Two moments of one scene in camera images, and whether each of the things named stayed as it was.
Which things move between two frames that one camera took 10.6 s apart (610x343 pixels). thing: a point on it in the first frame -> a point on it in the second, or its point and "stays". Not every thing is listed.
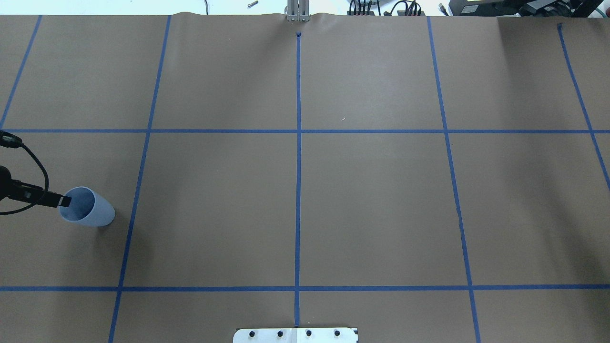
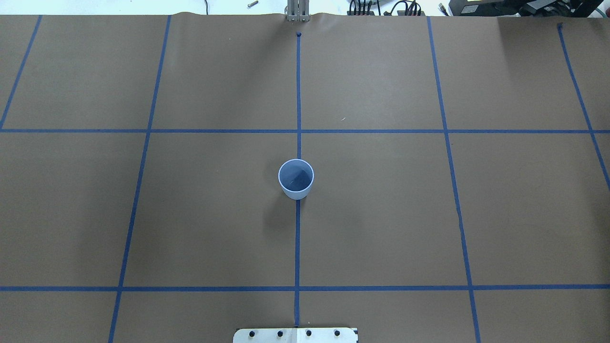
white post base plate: (325, 335) stays
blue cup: (86, 207) -> (296, 176)
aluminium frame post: (298, 10) stays
